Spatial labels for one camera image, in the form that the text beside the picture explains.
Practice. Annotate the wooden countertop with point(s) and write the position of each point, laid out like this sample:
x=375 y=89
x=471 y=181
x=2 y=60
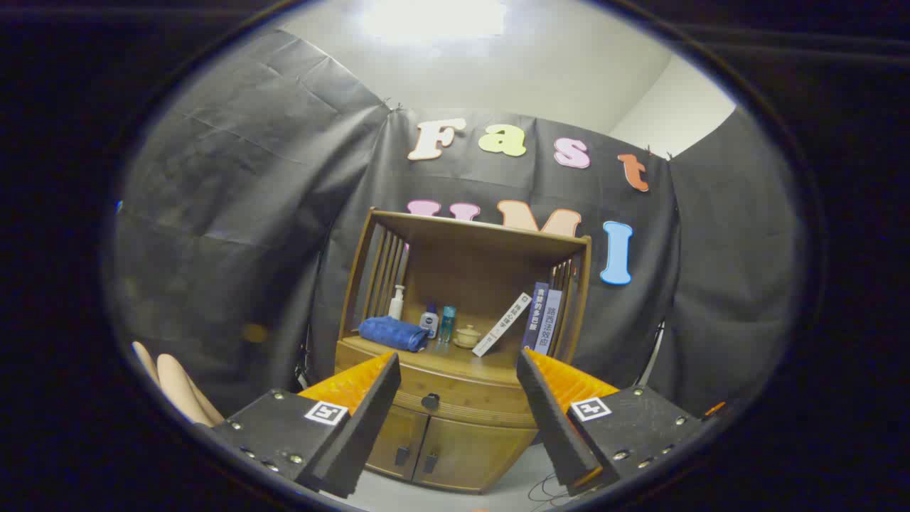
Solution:
x=455 y=359

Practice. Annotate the wooden cabinet door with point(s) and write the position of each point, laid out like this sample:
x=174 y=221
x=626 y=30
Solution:
x=469 y=455
x=398 y=441

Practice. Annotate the wooden drawer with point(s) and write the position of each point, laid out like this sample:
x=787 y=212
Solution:
x=469 y=398

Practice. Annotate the white pump bottle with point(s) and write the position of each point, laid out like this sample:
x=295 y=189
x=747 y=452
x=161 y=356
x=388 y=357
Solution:
x=396 y=307

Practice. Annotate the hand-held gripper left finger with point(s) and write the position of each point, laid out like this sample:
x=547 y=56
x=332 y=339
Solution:
x=362 y=434

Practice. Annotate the black device with orange part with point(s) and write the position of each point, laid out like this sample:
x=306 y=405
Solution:
x=714 y=409

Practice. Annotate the white book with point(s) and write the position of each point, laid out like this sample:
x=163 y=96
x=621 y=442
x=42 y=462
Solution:
x=501 y=325

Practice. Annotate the wooden cabinet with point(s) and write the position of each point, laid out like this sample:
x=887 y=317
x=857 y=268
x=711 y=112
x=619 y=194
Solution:
x=490 y=277

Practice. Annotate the white bottle with blue cap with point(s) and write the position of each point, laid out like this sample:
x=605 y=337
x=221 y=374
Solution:
x=429 y=323

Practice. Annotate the clear blue bottle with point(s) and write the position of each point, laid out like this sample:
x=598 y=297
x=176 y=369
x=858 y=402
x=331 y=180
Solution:
x=447 y=323

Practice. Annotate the beige lidded tea cup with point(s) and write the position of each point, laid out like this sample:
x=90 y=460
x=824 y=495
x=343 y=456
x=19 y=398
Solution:
x=467 y=336

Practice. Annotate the pale purple book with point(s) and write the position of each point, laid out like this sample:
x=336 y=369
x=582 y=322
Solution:
x=547 y=323

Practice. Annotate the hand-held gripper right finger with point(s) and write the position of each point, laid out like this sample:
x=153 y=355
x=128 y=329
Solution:
x=554 y=427

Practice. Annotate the blue folded towel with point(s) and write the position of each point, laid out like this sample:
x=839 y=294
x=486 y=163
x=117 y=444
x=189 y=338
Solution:
x=391 y=333

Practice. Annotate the beige wooden chair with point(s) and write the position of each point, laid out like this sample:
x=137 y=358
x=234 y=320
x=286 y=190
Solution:
x=178 y=387

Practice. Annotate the dark blue book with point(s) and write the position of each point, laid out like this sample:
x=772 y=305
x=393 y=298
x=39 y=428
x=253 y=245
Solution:
x=534 y=316

